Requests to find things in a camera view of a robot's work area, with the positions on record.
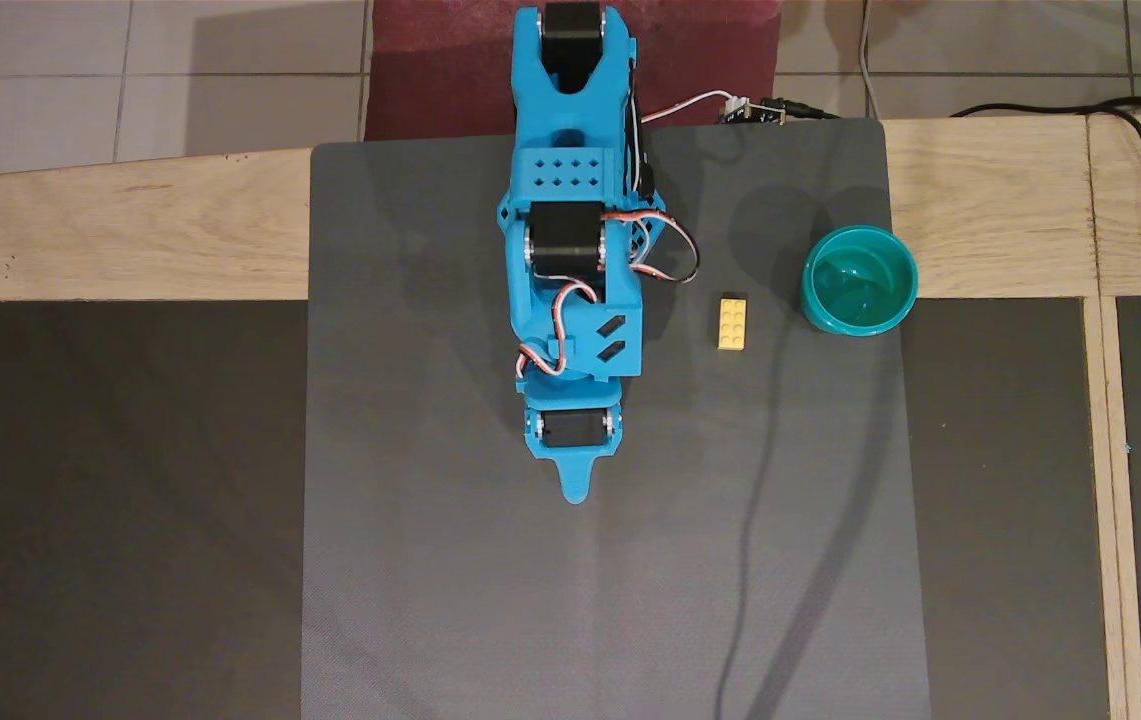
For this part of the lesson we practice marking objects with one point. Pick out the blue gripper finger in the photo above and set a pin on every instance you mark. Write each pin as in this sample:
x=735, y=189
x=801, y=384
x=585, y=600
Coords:
x=577, y=482

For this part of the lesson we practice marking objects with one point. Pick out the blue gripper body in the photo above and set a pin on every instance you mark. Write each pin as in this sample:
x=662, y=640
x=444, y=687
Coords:
x=571, y=429

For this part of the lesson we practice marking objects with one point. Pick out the cream lego brick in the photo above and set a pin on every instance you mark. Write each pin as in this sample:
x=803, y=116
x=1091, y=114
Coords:
x=732, y=323

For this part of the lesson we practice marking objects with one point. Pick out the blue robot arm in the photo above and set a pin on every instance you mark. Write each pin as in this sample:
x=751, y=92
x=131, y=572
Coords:
x=570, y=170

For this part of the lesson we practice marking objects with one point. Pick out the grey table mat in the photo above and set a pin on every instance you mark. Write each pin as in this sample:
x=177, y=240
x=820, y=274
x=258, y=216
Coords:
x=530, y=600

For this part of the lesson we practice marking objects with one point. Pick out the green plastic cup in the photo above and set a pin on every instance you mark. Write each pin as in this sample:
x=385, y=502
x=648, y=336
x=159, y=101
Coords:
x=860, y=285

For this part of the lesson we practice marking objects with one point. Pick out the black controller board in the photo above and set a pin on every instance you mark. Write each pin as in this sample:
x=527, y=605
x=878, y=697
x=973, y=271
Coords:
x=755, y=110

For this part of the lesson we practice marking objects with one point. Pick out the dark red chair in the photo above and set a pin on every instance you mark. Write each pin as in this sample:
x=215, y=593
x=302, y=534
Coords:
x=430, y=60

